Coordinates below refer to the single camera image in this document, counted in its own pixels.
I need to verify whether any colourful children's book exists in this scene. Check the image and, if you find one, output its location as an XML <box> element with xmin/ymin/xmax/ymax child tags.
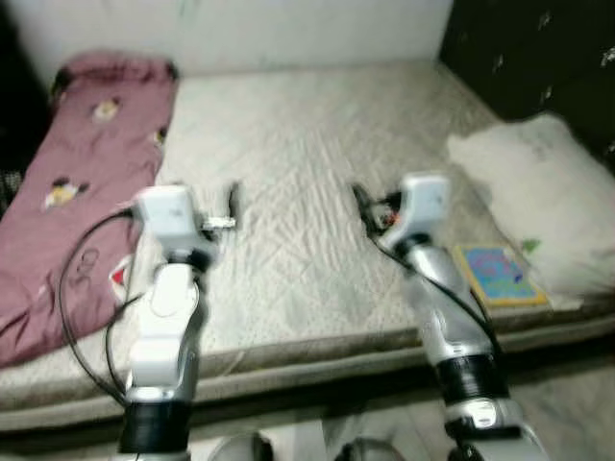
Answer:
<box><xmin>452</xmin><ymin>243</ymin><xmax>549</xmax><ymax>308</ymax></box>

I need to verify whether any beige pillow with print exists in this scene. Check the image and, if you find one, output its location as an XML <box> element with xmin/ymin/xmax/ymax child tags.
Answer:
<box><xmin>447</xmin><ymin>115</ymin><xmax>615</xmax><ymax>299</ymax></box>

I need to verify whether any white quilted mattress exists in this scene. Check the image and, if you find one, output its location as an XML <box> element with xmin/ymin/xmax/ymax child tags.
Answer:
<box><xmin>0</xmin><ymin>62</ymin><xmax>615</xmax><ymax>433</ymax></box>

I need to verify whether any pink cartoon print blanket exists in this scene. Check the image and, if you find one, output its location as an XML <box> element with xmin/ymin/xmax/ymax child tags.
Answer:
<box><xmin>0</xmin><ymin>53</ymin><xmax>179</xmax><ymax>371</ymax></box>

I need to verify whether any dark tufted headboard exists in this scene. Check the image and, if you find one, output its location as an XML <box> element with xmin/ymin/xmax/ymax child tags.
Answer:
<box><xmin>440</xmin><ymin>0</ymin><xmax>615</xmax><ymax>169</ymax></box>

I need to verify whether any grey left robot leg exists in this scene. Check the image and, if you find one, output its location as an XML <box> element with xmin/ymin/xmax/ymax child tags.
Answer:
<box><xmin>207</xmin><ymin>432</ymin><xmax>275</xmax><ymax>461</ymax></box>

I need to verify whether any grey robot leg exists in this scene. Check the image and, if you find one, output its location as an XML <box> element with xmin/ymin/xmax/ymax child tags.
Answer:
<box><xmin>336</xmin><ymin>439</ymin><xmax>409</xmax><ymax>461</ymax></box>
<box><xmin>207</xmin><ymin>432</ymin><xmax>275</xmax><ymax>461</ymax></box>

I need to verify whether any grey right robot leg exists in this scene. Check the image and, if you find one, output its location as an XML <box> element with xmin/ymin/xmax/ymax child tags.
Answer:
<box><xmin>336</xmin><ymin>439</ymin><xmax>409</xmax><ymax>461</ymax></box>

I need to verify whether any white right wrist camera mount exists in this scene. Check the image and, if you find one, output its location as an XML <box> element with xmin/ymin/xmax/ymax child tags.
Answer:
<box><xmin>399</xmin><ymin>173</ymin><xmax>451</xmax><ymax>246</ymax></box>

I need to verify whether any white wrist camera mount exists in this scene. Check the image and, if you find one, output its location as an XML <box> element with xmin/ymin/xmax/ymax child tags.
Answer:
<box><xmin>399</xmin><ymin>173</ymin><xmax>451</xmax><ymax>246</ymax></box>
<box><xmin>135</xmin><ymin>184</ymin><xmax>205</xmax><ymax>253</ymax></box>

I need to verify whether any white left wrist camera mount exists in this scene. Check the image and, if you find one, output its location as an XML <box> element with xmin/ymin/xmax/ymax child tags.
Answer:
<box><xmin>135</xmin><ymin>184</ymin><xmax>205</xmax><ymax>253</ymax></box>

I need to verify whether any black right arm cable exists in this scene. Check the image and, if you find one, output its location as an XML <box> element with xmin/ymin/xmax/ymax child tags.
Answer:
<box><xmin>356</xmin><ymin>216</ymin><xmax>503</xmax><ymax>361</ymax></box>

